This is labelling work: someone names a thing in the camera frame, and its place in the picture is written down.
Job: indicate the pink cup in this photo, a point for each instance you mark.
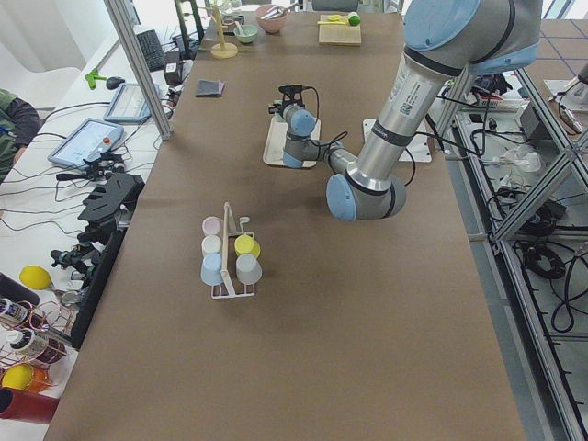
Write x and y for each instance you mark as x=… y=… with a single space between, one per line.
x=212 y=225

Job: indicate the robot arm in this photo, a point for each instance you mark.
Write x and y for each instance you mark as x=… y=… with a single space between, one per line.
x=441 y=38

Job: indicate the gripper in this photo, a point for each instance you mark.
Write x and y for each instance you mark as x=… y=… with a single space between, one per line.
x=277 y=109

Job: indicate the pink bowl of ice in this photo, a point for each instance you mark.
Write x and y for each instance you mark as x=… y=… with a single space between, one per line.
x=270 y=26

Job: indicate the wooden cup tree stand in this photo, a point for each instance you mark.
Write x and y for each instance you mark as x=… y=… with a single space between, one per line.
x=222 y=50

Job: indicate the beige rabbit tray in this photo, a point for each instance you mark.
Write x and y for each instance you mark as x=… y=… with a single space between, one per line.
x=276 y=140

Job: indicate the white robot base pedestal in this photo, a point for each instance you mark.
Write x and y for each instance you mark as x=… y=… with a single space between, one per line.
x=419 y=150

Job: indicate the grey cup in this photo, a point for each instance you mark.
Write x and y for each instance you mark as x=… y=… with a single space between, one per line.
x=248 y=269

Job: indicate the white cup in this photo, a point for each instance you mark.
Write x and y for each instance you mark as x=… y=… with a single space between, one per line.
x=211 y=244

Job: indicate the green lime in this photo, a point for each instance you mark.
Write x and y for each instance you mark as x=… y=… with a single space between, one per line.
x=353 y=20

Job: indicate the metal ice scoop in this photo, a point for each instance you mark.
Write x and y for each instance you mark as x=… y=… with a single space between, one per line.
x=278 y=11

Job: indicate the aluminium frame post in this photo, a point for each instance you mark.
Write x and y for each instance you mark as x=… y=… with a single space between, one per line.
x=120 y=19

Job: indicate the bamboo cutting board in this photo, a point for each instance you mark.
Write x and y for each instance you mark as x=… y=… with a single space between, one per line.
x=339 y=34

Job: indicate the wooden rack handle rod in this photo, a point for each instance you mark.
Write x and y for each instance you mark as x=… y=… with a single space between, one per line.
x=225 y=241

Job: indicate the light blue cup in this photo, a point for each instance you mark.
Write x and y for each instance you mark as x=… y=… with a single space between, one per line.
x=210 y=271

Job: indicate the folded grey cloth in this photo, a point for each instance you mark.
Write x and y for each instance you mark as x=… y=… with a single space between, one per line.
x=209 y=88

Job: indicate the white wire cup rack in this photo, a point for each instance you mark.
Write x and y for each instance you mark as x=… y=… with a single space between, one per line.
x=227 y=290

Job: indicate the yellow cup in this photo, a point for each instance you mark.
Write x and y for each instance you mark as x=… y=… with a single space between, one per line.
x=246 y=244

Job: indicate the teach pendant tablet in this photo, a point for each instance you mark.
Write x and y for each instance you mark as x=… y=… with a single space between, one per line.
x=86 y=143
x=128 y=105

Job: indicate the green bowl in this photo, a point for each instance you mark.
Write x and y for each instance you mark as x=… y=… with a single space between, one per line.
x=246 y=34

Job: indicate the black keyboard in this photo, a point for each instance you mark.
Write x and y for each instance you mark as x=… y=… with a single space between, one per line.
x=151 y=50

